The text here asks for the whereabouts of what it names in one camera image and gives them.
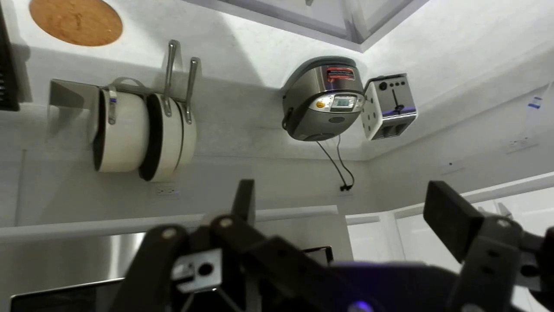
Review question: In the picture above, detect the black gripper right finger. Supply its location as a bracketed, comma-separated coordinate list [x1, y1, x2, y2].
[422, 178, 554, 312]

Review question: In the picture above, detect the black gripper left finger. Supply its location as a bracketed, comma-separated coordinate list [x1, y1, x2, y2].
[107, 178, 359, 312]

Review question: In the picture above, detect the white single-door upper cabinet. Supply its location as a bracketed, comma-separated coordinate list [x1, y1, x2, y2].
[344, 204, 463, 275]

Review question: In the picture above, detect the large cream frying pan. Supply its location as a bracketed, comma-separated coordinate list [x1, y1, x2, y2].
[136, 38, 188, 184]

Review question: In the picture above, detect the cream stock pot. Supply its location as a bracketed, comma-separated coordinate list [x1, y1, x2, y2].
[91, 76, 150, 175]

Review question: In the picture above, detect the silver toaster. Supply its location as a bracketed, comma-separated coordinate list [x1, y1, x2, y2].
[359, 71, 418, 142]

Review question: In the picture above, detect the metal pan rack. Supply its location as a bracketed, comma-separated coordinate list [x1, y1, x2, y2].
[48, 78, 102, 111]

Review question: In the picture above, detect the silver black rice cooker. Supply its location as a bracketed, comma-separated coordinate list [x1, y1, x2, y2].
[280, 55, 366, 144]

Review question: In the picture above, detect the round cork trivet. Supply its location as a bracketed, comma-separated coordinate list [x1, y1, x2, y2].
[27, 0, 124, 48]

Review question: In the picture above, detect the black power cable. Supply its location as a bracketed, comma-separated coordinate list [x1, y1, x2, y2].
[314, 137, 351, 192]
[334, 135, 354, 189]

